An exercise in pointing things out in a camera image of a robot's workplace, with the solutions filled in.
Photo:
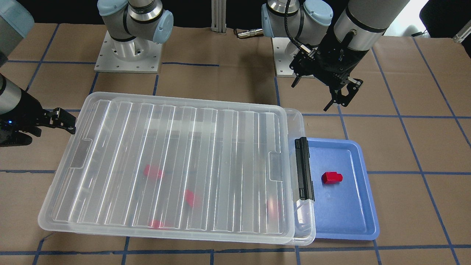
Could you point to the clear plastic box lid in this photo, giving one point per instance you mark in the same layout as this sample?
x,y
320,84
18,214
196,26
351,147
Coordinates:
x,y
234,155

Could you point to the aluminium frame post rear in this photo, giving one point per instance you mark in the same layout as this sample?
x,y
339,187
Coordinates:
x,y
218,12

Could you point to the red cylinder block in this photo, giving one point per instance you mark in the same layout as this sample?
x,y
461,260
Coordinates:
x,y
273,210

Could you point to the silver cable connector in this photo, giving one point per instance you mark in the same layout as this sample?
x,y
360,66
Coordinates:
x,y
248,33

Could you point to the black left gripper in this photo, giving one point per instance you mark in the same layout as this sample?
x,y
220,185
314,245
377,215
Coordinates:
x,y
354,62

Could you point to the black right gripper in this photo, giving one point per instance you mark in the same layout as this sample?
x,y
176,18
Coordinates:
x,y
22,111

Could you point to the black box latch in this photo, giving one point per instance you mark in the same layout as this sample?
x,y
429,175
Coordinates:
x,y
305,184

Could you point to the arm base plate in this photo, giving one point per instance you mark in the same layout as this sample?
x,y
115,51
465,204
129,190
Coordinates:
x,y
134,56
283,53

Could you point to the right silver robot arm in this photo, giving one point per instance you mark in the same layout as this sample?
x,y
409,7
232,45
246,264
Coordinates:
x,y
132,25

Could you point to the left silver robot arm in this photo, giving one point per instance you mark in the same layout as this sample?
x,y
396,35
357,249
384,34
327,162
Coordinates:
x,y
306,22

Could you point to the clear plastic storage box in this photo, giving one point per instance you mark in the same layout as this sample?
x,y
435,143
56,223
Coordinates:
x,y
304,216

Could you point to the blue plastic tray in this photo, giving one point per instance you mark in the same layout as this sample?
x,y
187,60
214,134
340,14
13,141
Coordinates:
x,y
344,210

